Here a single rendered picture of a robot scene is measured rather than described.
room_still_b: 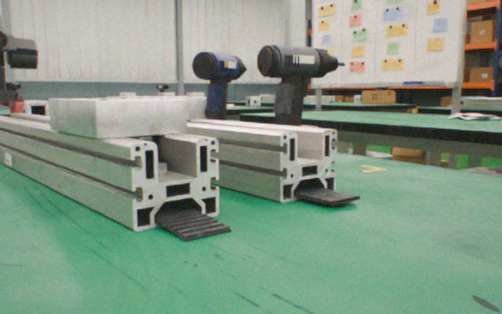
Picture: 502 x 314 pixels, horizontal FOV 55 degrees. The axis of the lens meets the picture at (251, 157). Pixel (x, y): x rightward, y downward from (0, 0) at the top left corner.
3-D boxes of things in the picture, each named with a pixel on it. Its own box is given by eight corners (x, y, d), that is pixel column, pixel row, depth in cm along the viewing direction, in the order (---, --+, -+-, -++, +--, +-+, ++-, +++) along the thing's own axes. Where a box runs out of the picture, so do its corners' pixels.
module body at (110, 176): (-23, 152, 108) (-26, 113, 107) (24, 148, 114) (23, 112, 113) (133, 232, 46) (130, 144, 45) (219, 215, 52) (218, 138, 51)
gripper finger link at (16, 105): (27, 133, 115) (24, 92, 114) (-6, 133, 111) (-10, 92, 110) (19, 131, 121) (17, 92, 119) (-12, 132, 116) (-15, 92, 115)
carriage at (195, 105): (112, 131, 94) (111, 96, 93) (163, 128, 101) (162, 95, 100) (151, 137, 82) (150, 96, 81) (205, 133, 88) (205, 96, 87)
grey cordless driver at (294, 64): (252, 161, 93) (252, 45, 90) (329, 153, 104) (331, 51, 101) (275, 166, 87) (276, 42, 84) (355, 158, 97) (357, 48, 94)
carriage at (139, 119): (51, 150, 63) (48, 98, 62) (130, 145, 70) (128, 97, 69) (98, 165, 50) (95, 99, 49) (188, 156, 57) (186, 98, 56)
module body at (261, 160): (64, 146, 120) (62, 112, 118) (103, 143, 126) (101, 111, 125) (280, 203, 58) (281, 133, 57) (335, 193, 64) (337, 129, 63)
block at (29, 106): (15, 123, 207) (13, 100, 206) (42, 122, 214) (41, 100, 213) (22, 124, 199) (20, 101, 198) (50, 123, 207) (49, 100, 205)
